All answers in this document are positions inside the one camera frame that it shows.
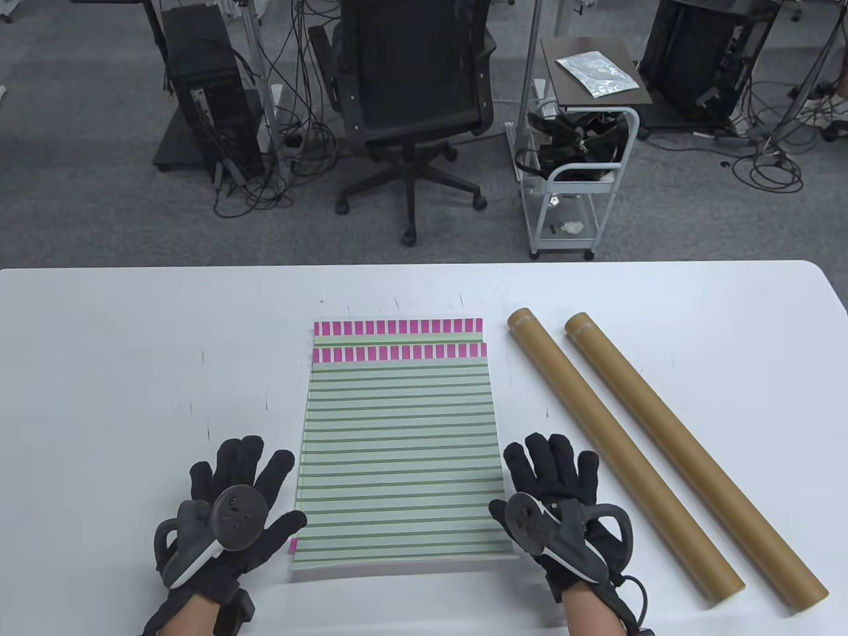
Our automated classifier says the person's right hand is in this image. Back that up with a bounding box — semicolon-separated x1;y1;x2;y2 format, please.
489;433;631;604

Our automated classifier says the person's left hand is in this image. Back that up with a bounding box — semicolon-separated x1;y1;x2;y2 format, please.
156;435;309;604

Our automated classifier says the brown cardboard mailing tube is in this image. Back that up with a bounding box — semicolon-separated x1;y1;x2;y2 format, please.
564;312;830;611
507;307;746;605

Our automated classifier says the green striped mouse pad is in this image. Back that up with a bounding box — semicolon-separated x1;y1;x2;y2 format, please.
287;343;519;574
289;319;486;555

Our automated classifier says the person's right forearm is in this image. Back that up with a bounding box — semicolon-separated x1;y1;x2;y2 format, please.
563;590;638;636

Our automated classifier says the person's left forearm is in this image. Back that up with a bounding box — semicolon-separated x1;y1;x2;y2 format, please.
140;590;229;636

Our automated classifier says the grey hand tracker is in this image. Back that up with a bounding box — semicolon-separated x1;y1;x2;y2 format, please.
505;494;633;584
154;485;269;590

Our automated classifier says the white rolling cart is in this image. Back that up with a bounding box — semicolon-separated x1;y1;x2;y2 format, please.
507;99;641;260

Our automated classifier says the black headset gear pile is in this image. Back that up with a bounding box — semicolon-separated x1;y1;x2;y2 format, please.
515;109;630;183

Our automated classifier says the dark grey floor plate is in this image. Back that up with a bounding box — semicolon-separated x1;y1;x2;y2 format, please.
152;105;213;173

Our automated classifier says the brown side table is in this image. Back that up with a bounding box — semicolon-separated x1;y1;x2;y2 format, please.
540;36;653;108

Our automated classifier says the black computer tower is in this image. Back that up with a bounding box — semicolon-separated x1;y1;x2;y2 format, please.
161;5;266;180
639;0;779;130

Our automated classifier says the silver plastic bag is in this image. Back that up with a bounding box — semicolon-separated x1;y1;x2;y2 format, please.
555;51;641;99

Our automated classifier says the black office chair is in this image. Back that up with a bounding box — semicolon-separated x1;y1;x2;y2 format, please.
308;0;498;247

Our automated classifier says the white power strip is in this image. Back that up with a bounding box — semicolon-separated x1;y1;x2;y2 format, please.
805;99;848;130

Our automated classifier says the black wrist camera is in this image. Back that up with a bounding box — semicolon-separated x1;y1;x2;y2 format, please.
213;588;256;636

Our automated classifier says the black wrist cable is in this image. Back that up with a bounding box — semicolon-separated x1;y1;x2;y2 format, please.
619;575;655;636

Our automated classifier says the tangle of black cables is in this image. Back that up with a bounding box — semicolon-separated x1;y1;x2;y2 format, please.
211;0;342;219
725;63;848;194

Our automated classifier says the silver metal frame post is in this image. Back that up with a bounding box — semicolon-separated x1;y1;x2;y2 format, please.
515;0;545;156
237;0;292;181

